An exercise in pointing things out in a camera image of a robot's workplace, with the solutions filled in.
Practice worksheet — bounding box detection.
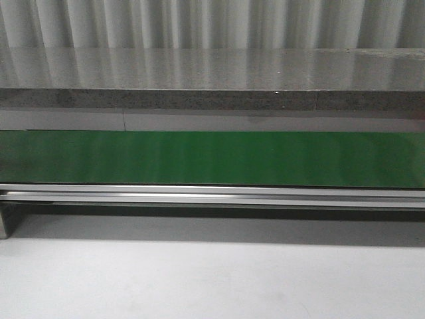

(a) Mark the aluminium conveyor frame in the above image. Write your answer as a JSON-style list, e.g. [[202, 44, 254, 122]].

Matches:
[[1, 184, 424, 247]]

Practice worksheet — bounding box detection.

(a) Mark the green conveyor belt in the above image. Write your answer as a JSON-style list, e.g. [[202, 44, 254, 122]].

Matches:
[[1, 130, 424, 189]]

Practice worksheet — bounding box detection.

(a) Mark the white pleated curtain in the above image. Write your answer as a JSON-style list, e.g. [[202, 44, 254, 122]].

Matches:
[[1, 1, 424, 49]]

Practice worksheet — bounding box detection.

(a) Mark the grey granite ledge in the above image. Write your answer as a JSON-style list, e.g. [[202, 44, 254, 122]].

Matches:
[[1, 47, 424, 118]]

